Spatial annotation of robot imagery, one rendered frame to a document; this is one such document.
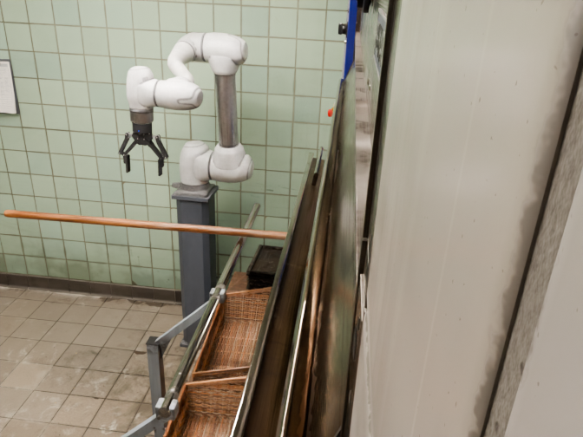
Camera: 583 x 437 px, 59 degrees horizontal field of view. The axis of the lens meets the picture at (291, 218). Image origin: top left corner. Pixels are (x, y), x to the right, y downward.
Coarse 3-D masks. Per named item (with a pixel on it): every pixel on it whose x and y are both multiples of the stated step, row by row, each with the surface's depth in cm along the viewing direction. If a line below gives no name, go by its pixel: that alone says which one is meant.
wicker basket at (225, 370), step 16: (224, 304) 241; (240, 304) 241; (256, 304) 240; (224, 320) 244; (240, 320) 244; (208, 336) 211; (224, 336) 233; (240, 336) 234; (256, 336) 235; (208, 352) 215; (224, 352) 224; (240, 352) 224; (208, 368) 214; (224, 368) 215; (240, 368) 187
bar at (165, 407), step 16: (256, 208) 221; (240, 240) 192; (224, 272) 171; (224, 288) 164; (208, 304) 154; (192, 320) 166; (208, 320) 147; (160, 336) 171; (160, 352) 174; (192, 352) 134; (160, 368) 175; (160, 384) 177; (176, 384) 123; (160, 400) 118; (176, 400) 119; (160, 416) 117; (128, 432) 123; (144, 432) 121; (160, 432) 186
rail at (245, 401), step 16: (304, 176) 184; (304, 192) 171; (288, 240) 138; (288, 256) 131; (272, 288) 116; (272, 304) 110; (272, 320) 107; (256, 352) 95; (256, 368) 92; (256, 384) 88; (240, 400) 84; (240, 416) 81; (240, 432) 78
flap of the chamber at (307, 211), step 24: (312, 168) 200; (312, 192) 177; (312, 216) 159; (288, 264) 130; (288, 288) 120; (288, 312) 112; (288, 336) 104; (264, 360) 97; (288, 360) 98; (264, 384) 91; (264, 408) 86; (264, 432) 82
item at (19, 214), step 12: (12, 216) 201; (24, 216) 200; (36, 216) 200; (48, 216) 199; (60, 216) 199; (72, 216) 199; (84, 216) 199; (144, 228) 197; (156, 228) 196; (168, 228) 196; (180, 228) 195; (192, 228) 195; (204, 228) 194; (216, 228) 194; (228, 228) 194; (240, 228) 194
